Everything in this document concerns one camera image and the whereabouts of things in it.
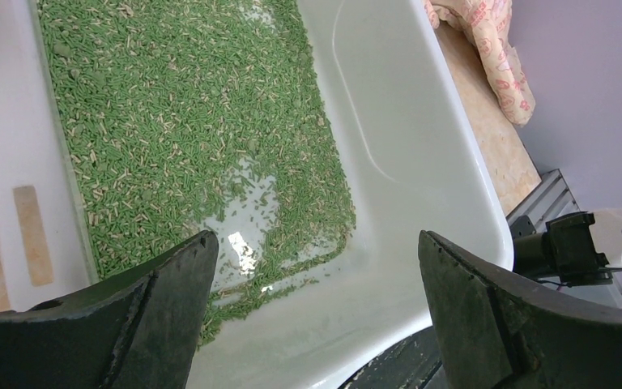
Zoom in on cream pink cartoon cloth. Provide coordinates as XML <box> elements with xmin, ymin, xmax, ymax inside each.
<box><xmin>422</xmin><ymin>0</ymin><xmax>536</xmax><ymax>126</ymax></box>

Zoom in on white plastic litter box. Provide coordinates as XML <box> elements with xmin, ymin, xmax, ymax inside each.
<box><xmin>0</xmin><ymin>1</ymin><xmax>513</xmax><ymax>388</ymax></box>

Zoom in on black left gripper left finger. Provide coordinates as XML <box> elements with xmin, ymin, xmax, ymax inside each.
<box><xmin>0</xmin><ymin>230</ymin><xmax>219</xmax><ymax>388</ymax></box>

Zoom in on aluminium frame rail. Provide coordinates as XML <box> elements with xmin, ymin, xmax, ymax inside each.
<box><xmin>508</xmin><ymin>170</ymin><xmax>622</xmax><ymax>309</ymax></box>

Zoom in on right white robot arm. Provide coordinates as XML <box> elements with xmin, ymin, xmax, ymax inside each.
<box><xmin>510</xmin><ymin>208</ymin><xmax>622</xmax><ymax>288</ymax></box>

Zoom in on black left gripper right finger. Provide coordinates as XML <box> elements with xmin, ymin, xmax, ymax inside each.
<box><xmin>418</xmin><ymin>231</ymin><xmax>622</xmax><ymax>388</ymax></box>

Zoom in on green cat litter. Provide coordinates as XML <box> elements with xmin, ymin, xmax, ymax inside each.
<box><xmin>34</xmin><ymin>1</ymin><xmax>356</xmax><ymax>344</ymax></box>

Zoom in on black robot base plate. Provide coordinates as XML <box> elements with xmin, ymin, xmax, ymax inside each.
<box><xmin>341</xmin><ymin>327</ymin><xmax>449</xmax><ymax>389</ymax></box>

